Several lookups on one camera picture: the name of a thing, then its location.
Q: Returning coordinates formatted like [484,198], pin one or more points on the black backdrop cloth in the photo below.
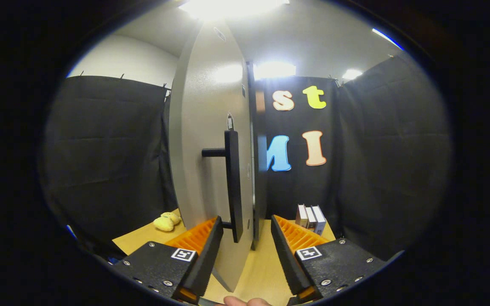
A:
[100,161]

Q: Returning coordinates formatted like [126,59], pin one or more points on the yellow plush toy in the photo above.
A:
[164,223]

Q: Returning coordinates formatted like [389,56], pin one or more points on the long ceiling tube light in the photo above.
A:
[387,38]

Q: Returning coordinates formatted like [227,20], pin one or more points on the white and blue book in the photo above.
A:
[320,221]

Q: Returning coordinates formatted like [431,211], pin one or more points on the dark grey cabinet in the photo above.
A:
[260,191]

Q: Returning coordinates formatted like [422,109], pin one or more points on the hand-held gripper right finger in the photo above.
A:
[285,259]

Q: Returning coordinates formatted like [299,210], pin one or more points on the beige cabinet door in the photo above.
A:
[198,170]

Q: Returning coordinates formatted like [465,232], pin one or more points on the small ceiling light panel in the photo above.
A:
[274,70]
[351,74]

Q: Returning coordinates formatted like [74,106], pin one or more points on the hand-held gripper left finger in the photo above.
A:
[209,259]

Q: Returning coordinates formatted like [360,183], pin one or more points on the wide ceiling light panel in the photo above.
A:
[232,7]

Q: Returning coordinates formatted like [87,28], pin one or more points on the brown cover book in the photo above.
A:
[311,219]

